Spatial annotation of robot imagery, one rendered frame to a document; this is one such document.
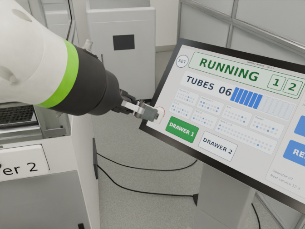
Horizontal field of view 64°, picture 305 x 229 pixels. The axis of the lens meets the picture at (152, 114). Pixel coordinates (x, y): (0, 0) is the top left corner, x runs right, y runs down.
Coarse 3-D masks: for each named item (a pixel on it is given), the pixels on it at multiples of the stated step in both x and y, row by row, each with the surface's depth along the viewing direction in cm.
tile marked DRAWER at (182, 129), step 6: (174, 120) 70; (180, 120) 69; (168, 126) 71; (174, 126) 70; (180, 126) 69; (186, 126) 68; (192, 126) 67; (174, 132) 70; (180, 132) 69; (186, 132) 68; (192, 132) 67; (186, 138) 67; (192, 138) 67
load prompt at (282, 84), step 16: (192, 64) 71; (208, 64) 69; (224, 64) 67; (240, 64) 64; (240, 80) 64; (256, 80) 61; (272, 80) 60; (288, 80) 58; (304, 80) 56; (288, 96) 57
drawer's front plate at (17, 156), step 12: (0, 156) 72; (12, 156) 73; (24, 156) 74; (36, 156) 75; (0, 168) 75; (12, 168) 75; (24, 168) 76; (36, 168) 77; (48, 168) 80; (0, 180) 77
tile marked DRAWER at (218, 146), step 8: (208, 136) 64; (216, 136) 63; (200, 144) 65; (208, 144) 64; (216, 144) 63; (224, 144) 62; (232, 144) 61; (216, 152) 63; (224, 152) 62; (232, 152) 61
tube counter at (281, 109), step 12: (228, 84) 65; (216, 96) 66; (228, 96) 64; (240, 96) 63; (252, 96) 61; (264, 96) 60; (252, 108) 61; (264, 108) 59; (276, 108) 58; (288, 108) 57; (288, 120) 56
